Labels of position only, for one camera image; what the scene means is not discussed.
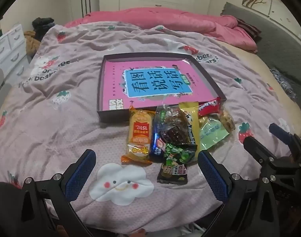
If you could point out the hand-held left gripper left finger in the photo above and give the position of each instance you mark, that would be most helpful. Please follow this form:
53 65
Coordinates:
81 175

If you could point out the grey padded headboard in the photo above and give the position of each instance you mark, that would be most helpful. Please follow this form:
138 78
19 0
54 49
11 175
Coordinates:
276 42

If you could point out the clear green label snack packet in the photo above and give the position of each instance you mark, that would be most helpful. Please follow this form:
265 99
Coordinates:
170 114

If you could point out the dark shallow box tray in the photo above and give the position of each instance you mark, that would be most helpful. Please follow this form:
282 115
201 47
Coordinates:
101 91

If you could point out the white drawer cabinet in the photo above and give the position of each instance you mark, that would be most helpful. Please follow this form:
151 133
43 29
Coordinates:
12 47

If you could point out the dark striped cloth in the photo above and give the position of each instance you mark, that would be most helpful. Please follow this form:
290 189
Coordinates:
249 29

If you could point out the strawberry printed blanket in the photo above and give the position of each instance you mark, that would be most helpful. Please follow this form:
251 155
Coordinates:
66 128

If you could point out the black green pea packet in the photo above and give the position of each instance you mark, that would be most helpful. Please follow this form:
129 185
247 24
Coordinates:
174 159

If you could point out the pink book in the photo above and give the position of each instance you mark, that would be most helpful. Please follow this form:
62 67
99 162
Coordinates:
116 79

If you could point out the brown knitted item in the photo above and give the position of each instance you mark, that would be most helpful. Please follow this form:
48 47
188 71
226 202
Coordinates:
30 42

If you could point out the orange cake packet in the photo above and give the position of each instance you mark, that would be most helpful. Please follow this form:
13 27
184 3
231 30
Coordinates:
139 138

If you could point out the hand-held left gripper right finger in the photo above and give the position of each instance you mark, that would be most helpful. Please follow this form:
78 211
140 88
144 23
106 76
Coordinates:
212 175

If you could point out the clear peanut brittle packet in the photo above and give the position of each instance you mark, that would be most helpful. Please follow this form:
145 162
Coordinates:
227 121

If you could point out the dark brown snack packet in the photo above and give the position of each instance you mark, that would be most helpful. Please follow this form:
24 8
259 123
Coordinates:
174 133

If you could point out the blue cookie packet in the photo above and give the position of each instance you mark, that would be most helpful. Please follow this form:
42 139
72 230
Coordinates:
154 140

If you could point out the light green snack packet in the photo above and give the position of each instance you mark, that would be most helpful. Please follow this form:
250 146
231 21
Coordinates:
212 133

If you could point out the pink quilt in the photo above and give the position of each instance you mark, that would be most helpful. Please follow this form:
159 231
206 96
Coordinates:
140 17

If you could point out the dark plush item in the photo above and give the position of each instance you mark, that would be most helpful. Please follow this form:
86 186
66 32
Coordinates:
41 26

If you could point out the red candy stick packet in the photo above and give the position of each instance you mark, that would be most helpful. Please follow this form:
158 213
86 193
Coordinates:
208 106

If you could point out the beige bed sheet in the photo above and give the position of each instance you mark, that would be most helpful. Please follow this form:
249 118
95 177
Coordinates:
264 84

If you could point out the blue patterned cloth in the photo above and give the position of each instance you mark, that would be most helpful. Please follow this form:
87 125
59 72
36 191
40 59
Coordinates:
282 81

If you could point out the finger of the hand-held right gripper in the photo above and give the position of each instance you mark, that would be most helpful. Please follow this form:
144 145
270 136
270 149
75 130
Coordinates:
277 129
255 147

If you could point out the yellow candy stick packet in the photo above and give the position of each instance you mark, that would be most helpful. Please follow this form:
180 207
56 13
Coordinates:
193 133

